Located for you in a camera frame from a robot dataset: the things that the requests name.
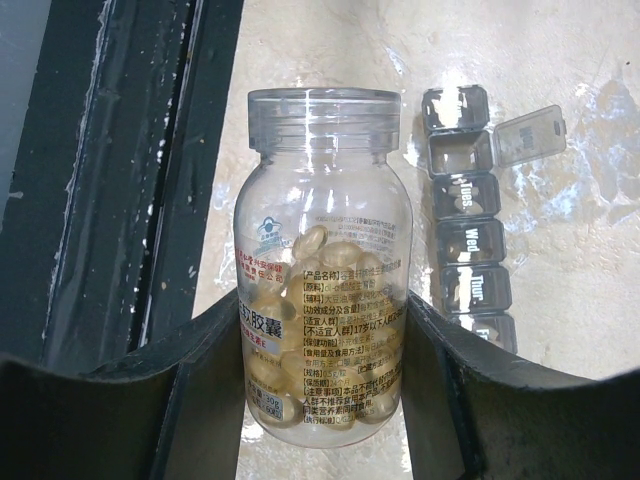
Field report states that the grey weekly pill organizer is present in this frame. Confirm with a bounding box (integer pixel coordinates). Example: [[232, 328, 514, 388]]
[[421, 85, 566, 353]]

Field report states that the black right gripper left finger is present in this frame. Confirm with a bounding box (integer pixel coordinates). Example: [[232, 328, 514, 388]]
[[1, 292, 245, 479]]

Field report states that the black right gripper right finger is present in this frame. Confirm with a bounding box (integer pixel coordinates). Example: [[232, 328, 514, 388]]
[[402, 293, 639, 479]]

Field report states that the black table front rail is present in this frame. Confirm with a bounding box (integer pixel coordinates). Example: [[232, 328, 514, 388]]
[[1, 1, 243, 374]]

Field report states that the clear pill bottle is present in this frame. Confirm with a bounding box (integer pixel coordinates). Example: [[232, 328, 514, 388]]
[[233, 88, 413, 449]]

